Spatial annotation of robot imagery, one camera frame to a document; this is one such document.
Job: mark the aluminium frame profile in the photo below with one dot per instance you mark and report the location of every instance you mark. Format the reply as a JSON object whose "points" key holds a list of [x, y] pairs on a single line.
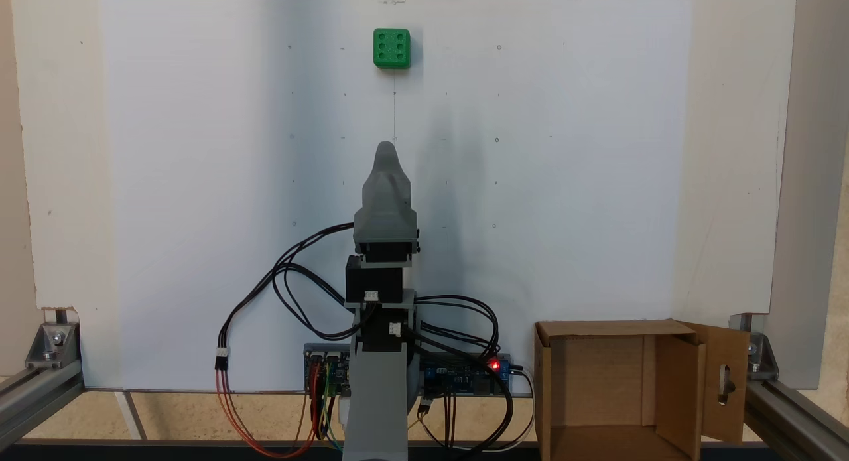
{"points": [[796, 414], [33, 398]]}

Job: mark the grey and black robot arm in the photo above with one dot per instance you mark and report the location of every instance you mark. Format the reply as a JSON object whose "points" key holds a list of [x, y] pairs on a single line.
{"points": [[377, 408]]}

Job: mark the green dice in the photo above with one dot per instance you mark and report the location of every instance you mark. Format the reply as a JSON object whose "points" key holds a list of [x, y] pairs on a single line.
{"points": [[391, 48]]}

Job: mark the metal corner bracket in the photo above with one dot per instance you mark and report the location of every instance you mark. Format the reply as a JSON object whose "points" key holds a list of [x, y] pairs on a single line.
{"points": [[52, 345], [759, 355]]}

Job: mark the brown cardboard box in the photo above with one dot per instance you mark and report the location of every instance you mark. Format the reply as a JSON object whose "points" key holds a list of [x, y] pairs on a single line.
{"points": [[597, 381]]}

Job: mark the large white paper sheet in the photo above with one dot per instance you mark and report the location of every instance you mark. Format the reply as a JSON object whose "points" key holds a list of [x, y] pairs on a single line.
{"points": [[199, 182]]}

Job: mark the blue circuit board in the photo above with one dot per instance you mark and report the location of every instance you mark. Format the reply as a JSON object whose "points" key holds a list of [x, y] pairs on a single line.
{"points": [[464, 378]]}

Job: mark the grey vertical frame beam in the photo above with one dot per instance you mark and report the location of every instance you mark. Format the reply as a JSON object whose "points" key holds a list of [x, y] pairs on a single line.
{"points": [[816, 182]]}

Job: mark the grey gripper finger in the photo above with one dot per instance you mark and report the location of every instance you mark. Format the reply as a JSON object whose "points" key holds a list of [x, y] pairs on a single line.
{"points": [[387, 182]]}

